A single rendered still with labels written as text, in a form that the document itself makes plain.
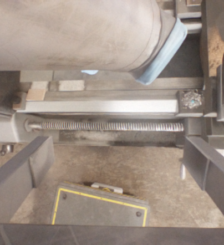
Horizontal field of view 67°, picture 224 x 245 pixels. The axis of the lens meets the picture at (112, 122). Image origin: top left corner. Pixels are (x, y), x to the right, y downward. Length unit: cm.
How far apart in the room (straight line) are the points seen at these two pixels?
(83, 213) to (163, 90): 102
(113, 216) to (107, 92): 90
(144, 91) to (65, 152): 114
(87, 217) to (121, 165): 51
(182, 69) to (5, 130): 94
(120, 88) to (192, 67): 39
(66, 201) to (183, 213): 96
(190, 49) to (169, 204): 122
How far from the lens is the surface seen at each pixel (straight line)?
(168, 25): 24
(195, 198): 171
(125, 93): 78
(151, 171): 160
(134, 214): 135
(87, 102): 78
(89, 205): 138
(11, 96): 89
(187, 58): 99
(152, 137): 118
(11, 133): 99
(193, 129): 82
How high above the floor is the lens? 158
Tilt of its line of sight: 79 degrees down
